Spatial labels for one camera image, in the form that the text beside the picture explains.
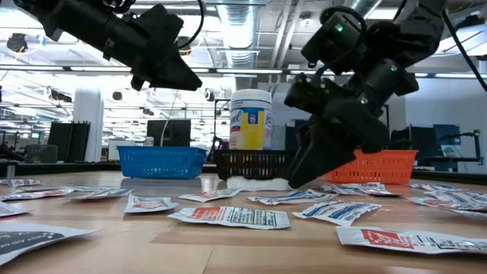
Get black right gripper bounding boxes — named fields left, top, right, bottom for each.
left=285, top=85, right=389, bottom=190

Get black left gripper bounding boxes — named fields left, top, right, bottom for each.
left=110, top=11, right=203, bottom=91

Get plain white gauze packet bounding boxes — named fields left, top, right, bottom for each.
left=227, top=175, right=292, bottom=192

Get black-print first aid packet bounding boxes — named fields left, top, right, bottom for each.
left=0, top=222, right=102, bottom=267
left=340, top=182, right=386, bottom=190

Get black screen panel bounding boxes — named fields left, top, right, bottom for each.
left=146, top=119, right=192, bottom=148

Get disinfecting wipes canister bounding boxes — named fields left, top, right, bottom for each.
left=228, top=88, right=274, bottom=151

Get black plastic basket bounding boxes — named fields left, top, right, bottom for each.
left=215, top=148, right=296, bottom=180

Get ceiling light strip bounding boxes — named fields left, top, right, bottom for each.
left=0, top=64, right=487, bottom=80

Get orange plastic basket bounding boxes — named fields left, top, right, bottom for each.
left=323, top=148, right=419, bottom=185

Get blue plastic basket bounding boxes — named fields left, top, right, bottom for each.
left=116, top=145, right=207, bottom=180

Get white box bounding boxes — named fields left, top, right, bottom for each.
left=107, top=139, right=148, bottom=162

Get white pillar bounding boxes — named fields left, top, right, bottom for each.
left=72, top=88, right=104, bottom=164

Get black cabinets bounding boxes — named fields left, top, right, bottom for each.
left=47, top=121, right=91, bottom=164

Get grey crate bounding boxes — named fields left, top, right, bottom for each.
left=24, top=144, right=59, bottom=164

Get black ceiling device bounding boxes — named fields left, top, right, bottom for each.
left=6, top=33, right=30, bottom=53

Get grey-print white packet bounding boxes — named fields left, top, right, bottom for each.
left=0, top=200, right=32, bottom=218

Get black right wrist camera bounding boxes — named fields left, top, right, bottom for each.
left=284, top=73, right=333, bottom=110

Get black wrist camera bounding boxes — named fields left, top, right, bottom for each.
left=135, top=3, right=186, bottom=49
left=284, top=73, right=333, bottom=110

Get black pole frame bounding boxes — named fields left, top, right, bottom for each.
left=212, top=98, right=231, bottom=151

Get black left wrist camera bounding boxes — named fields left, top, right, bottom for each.
left=135, top=3, right=186, bottom=49

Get silver ceiling air duct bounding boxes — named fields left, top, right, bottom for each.
left=215, top=0, right=264, bottom=69

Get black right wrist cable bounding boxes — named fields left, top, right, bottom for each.
left=441, top=7, right=487, bottom=92

